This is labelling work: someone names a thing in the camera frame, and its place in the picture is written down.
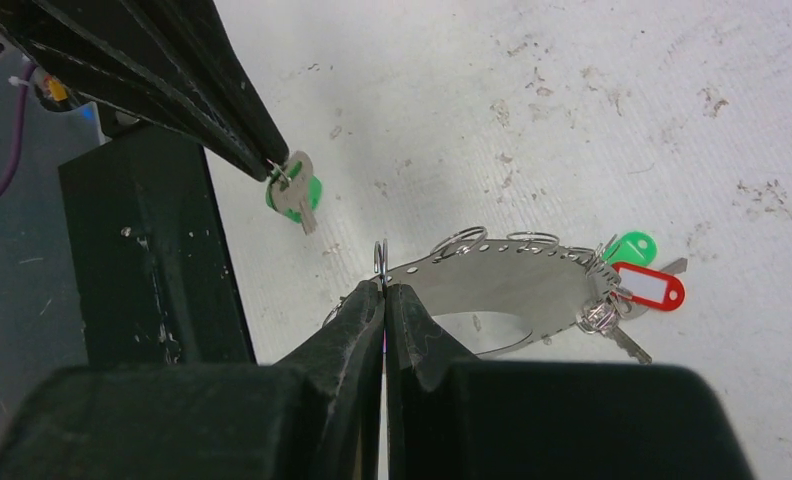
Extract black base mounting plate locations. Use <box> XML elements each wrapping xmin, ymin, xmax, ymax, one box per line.
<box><xmin>58</xmin><ymin>126</ymin><xmax>255</xmax><ymax>367</ymax></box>

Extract key with green tag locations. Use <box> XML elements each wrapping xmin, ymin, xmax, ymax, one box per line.
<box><xmin>266</xmin><ymin>150</ymin><xmax>323</xmax><ymax>235</ymax></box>
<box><xmin>602</xmin><ymin>231</ymin><xmax>658</xmax><ymax>267</ymax></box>

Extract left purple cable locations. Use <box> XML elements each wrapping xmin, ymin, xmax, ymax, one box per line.
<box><xmin>0</xmin><ymin>59</ymin><xmax>40</xmax><ymax>219</ymax></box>

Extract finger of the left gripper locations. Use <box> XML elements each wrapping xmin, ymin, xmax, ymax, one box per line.
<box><xmin>0</xmin><ymin>0</ymin><xmax>271</xmax><ymax>181</ymax></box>
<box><xmin>51</xmin><ymin>1</ymin><xmax>289</xmax><ymax>174</ymax></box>

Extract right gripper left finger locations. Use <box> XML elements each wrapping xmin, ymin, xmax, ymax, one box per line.
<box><xmin>0</xmin><ymin>281</ymin><xmax>384</xmax><ymax>479</ymax></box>

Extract key with red tag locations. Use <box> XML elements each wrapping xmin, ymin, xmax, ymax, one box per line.
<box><xmin>613</xmin><ymin>258</ymin><xmax>688</xmax><ymax>312</ymax></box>

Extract key with blue tag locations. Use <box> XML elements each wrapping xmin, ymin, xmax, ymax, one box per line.
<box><xmin>577</xmin><ymin>300</ymin><xmax>652</xmax><ymax>365</ymax></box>

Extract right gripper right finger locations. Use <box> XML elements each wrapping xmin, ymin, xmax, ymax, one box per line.
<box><xmin>385</xmin><ymin>285</ymin><xmax>752</xmax><ymax>479</ymax></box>

